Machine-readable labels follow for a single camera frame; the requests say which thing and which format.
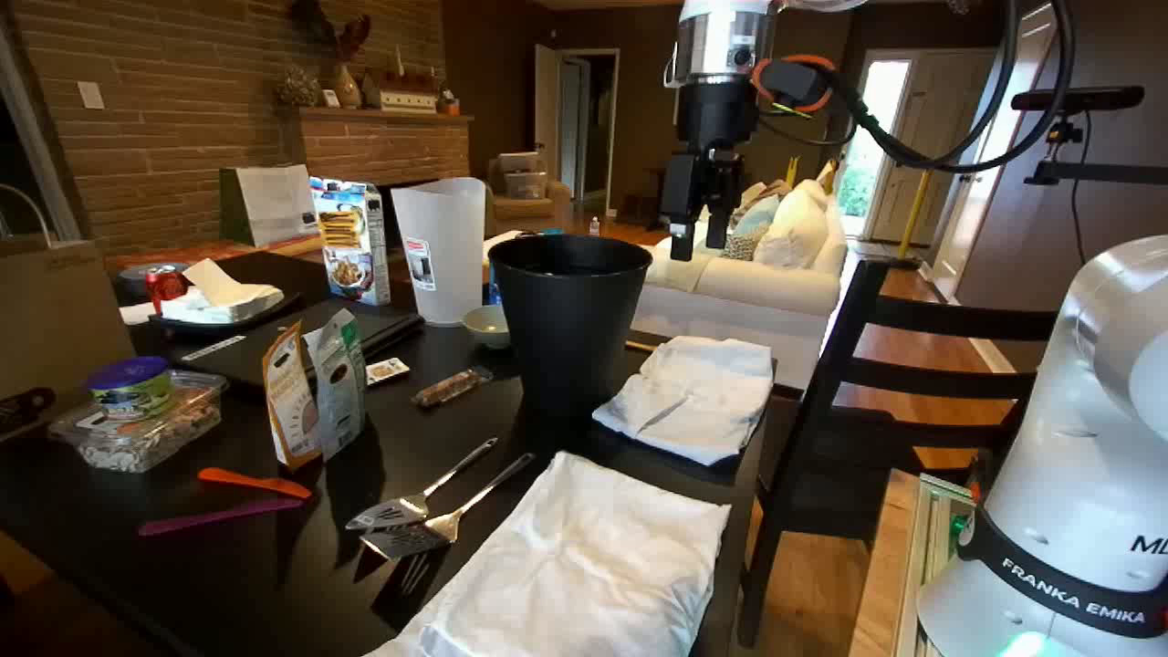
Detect orange handled utensil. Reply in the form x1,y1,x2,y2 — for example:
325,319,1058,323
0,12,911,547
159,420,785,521
194,464,319,505

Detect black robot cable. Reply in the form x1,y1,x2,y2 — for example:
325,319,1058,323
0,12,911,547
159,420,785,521
849,0,1081,174

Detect white paper sheet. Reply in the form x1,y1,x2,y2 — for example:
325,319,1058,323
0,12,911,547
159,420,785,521
232,160,321,247

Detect jar with purple lid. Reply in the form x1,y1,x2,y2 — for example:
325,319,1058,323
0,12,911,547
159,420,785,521
86,354,178,425

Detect small white bowl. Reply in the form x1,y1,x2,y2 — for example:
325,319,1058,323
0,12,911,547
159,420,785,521
460,304,514,354

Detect vase with dried flowers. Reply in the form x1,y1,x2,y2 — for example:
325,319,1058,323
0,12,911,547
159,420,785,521
290,0,376,113

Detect white plastic pitcher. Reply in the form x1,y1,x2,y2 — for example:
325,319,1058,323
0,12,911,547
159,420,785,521
386,174,493,328

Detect small white packet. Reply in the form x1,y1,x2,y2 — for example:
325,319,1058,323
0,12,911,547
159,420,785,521
362,354,412,392

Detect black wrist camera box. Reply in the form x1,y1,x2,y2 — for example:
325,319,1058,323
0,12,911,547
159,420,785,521
748,53,849,121

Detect stacked cardboard boxes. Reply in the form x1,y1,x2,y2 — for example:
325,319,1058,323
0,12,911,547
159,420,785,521
490,147,560,203

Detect cream sofa pillow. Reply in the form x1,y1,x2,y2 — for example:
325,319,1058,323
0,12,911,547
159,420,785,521
751,180,834,274

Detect green and white pouch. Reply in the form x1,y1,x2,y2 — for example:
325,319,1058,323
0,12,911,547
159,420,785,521
303,308,373,464

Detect clear plastic food container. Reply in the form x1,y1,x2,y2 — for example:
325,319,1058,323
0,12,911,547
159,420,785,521
49,365,232,480

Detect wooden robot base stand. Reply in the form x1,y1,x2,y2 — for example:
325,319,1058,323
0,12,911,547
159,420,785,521
851,467,978,657

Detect small white towel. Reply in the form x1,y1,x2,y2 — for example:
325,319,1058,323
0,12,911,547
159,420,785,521
592,334,779,471

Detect folded white napkins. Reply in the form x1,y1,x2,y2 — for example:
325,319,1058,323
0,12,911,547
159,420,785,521
162,256,290,328

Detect black plastic bin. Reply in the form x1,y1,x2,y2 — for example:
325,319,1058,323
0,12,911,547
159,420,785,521
486,230,656,425

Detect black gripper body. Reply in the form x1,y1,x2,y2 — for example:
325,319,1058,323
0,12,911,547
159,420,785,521
656,78,761,240

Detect printed food box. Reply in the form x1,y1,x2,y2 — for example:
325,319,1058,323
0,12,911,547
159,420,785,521
307,174,394,309

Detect red can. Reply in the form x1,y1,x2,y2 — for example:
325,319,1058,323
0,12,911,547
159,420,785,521
143,263,192,323

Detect brown and white pouch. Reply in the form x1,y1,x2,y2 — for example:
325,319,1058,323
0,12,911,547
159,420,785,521
260,323,325,474

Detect brick fireplace mantle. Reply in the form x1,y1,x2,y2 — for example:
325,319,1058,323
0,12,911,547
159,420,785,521
297,107,476,186

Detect wrapped snack bar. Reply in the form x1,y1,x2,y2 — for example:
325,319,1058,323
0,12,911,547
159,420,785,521
409,365,490,414

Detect black camera on stand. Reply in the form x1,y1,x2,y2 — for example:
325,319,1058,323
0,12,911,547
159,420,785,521
1008,84,1168,190

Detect large white cloth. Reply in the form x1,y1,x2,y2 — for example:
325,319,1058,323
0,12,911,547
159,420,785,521
367,450,733,657

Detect brown paper bag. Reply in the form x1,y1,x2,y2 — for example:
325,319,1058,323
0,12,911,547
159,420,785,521
0,233,140,407

